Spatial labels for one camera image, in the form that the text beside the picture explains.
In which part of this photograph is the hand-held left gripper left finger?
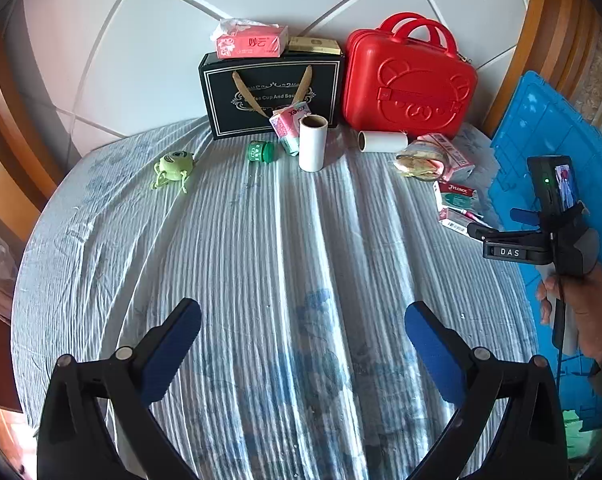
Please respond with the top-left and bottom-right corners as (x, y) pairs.
(37, 297), (203, 480)

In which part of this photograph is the flat gold box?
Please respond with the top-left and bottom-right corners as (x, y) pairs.
(287, 36), (342, 56)

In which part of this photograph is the red green medicine box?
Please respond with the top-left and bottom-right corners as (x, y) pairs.
(432, 180), (479, 211)

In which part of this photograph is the green plastic jar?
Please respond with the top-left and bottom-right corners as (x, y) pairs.
(246, 140), (276, 163)

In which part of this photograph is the pink barcode pack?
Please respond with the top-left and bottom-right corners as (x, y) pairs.
(417, 132), (477, 183)

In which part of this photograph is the clear snack bag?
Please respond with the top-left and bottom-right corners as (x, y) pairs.
(393, 140), (452, 181)

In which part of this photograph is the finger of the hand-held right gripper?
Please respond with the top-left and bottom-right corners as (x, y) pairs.
(510, 208), (541, 227)
(467, 222), (503, 242)

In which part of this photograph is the black gift box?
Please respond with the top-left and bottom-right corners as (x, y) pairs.
(197, 55), (343, 141)

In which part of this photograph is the wooden door frame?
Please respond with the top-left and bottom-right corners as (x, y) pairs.
(484, 0), (602, 136)

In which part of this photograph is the pink toothpaste box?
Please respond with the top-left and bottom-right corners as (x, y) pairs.
(437, 207), (492, 231)

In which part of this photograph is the pink tissue pack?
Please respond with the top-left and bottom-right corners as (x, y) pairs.
(210, 18), (289, 59)

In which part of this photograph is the red mini suitcase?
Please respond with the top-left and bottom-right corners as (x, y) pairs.
(342, 11), (479, 136)

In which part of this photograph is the wooden furniture panel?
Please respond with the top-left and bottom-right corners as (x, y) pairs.
(0, 35), (64, 221)

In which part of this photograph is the green shopping bag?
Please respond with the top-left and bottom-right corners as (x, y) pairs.
(564, 410), (602, 461)

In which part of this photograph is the person's right hand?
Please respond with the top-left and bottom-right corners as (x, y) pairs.
(536, 262), (602, 361)

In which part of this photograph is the blue plastic storage container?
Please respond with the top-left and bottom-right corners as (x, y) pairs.
(488, 70), (602, 431)

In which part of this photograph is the green monster plush toy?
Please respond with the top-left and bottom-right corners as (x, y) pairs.
(152, 149), (198, 195)

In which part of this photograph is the pink sanitary pad pack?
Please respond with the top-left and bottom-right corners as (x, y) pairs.
(269, 101), (313, 156)

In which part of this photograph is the white paper roll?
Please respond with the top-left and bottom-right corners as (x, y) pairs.
(298, 115), (330, 173)
(357, 130), (409, 155)

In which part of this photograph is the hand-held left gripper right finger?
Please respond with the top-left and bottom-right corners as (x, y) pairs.
(403, 301), (568, 480)

